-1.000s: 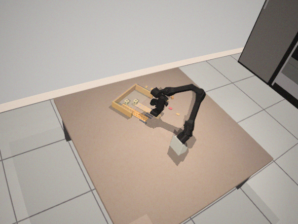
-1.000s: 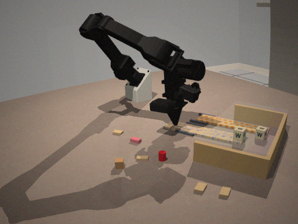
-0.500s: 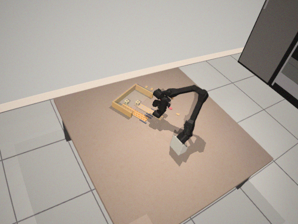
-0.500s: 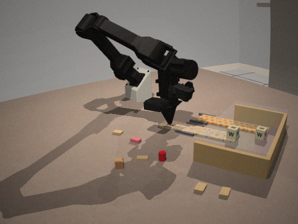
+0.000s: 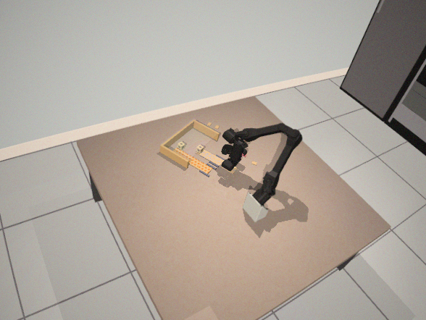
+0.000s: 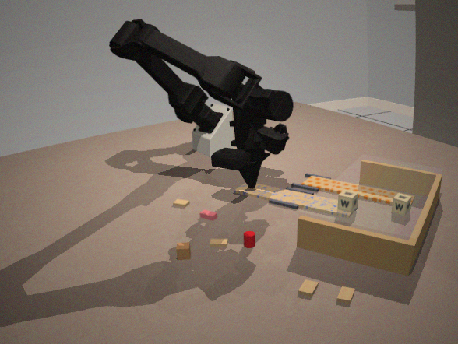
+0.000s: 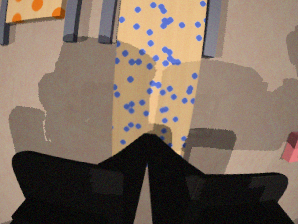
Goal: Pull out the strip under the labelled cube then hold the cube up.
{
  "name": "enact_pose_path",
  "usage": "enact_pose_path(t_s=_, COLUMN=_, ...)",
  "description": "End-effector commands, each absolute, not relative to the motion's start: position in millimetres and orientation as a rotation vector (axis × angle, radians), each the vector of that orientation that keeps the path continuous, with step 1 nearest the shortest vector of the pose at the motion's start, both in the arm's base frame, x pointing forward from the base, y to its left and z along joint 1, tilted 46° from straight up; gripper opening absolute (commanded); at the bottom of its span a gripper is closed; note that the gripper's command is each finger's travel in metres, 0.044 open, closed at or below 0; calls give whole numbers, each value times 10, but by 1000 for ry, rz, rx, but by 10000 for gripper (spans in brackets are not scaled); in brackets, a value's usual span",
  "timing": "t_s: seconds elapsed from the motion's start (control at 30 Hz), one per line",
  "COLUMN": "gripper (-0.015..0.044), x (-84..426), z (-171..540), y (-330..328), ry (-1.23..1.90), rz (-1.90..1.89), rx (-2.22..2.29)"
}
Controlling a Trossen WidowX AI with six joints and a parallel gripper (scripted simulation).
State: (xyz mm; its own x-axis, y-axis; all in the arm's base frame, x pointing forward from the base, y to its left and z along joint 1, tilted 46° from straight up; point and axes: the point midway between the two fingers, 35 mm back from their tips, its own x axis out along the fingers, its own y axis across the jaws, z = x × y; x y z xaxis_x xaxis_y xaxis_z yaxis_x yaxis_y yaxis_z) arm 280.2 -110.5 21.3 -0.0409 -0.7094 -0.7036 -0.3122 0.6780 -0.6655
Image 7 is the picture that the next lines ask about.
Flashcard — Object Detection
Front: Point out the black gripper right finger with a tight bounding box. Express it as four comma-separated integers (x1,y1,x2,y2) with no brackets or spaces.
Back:
148,135,289,224

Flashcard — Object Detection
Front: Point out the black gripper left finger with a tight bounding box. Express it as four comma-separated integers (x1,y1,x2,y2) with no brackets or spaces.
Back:
12,133,149,224

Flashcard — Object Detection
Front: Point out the tan strip with orange dots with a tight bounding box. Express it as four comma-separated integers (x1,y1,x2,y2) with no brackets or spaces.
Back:
5,0,67,26

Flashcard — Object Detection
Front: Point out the pink rectangular block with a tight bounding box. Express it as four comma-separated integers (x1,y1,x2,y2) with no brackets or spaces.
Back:
282,131,298,163

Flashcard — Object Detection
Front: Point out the tan strip with blue speckles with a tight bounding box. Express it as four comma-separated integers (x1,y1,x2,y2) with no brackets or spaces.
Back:
112,0,208,157

